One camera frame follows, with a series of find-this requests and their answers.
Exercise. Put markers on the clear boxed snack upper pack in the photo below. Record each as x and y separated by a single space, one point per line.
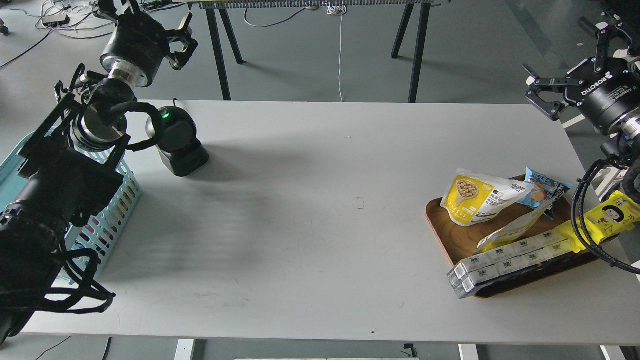
514 257

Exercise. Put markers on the light blue plastic basket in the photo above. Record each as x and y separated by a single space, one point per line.
103 231

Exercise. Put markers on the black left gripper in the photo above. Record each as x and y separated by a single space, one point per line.
138 40

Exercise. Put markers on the white yellow flat pouch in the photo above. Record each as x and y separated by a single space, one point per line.
515 229

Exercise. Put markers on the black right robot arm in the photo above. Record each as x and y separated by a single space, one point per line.
621 152

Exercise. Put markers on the black barcode scanner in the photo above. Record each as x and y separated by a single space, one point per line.
179 148

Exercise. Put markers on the yellow white chickpea snack bag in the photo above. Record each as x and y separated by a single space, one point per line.
475 197

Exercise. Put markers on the blue snack packet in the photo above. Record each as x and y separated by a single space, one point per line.
544 189

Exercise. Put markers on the yellow cartoon face snack packet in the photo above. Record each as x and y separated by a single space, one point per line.
614 216

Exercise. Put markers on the black trestle table legs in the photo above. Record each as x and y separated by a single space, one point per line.
316 50

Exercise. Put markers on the clear boxed snack pack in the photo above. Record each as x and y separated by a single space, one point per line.
467 288
514 257

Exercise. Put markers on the clear boxed snack lower pack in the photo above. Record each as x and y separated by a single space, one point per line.
467 288

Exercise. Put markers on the brown wooden tray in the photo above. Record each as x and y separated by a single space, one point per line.
460 242

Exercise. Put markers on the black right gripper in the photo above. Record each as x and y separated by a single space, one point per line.
606 97

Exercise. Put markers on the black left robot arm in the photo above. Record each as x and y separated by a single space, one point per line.
70 165

